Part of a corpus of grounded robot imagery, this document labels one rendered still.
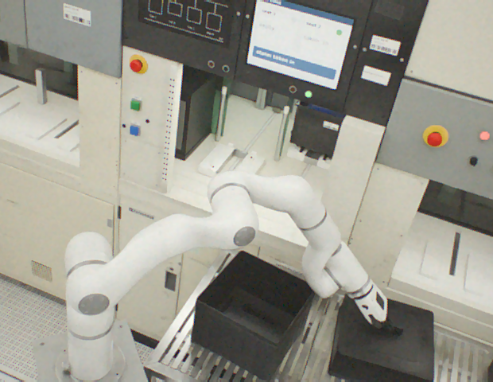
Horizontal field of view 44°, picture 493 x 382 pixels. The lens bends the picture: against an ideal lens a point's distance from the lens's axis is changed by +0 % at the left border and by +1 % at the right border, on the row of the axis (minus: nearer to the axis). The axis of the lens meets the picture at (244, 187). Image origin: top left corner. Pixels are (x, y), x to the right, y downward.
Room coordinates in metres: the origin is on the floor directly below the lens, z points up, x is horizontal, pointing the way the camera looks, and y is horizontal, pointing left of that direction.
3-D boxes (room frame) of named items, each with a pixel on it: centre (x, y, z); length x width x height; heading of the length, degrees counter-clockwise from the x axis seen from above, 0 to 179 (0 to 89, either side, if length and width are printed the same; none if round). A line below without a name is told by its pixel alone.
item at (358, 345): (1.31, -0.51, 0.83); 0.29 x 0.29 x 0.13; 82
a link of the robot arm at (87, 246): (1.10, 0.35, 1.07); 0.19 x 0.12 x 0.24; 22
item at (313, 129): (2.25, -0.28, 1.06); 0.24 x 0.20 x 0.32; 75
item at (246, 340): (1.30, -0.10, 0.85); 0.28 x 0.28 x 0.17; 66
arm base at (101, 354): (1.07, 0.34, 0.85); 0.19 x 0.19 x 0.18
